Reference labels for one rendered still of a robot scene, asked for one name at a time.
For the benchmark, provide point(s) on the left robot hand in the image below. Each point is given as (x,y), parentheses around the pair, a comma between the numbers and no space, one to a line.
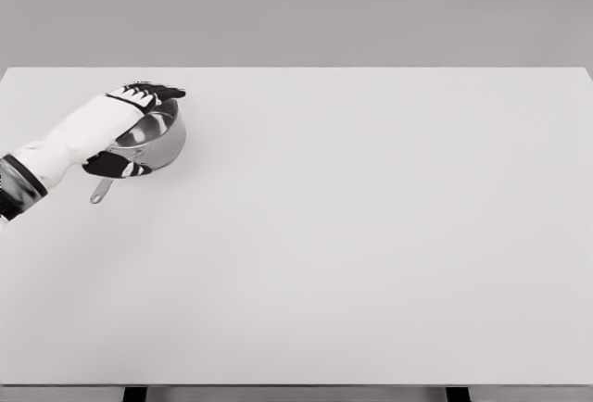
(107,120)

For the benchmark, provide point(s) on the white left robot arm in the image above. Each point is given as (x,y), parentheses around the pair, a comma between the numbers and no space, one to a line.
(44,156)

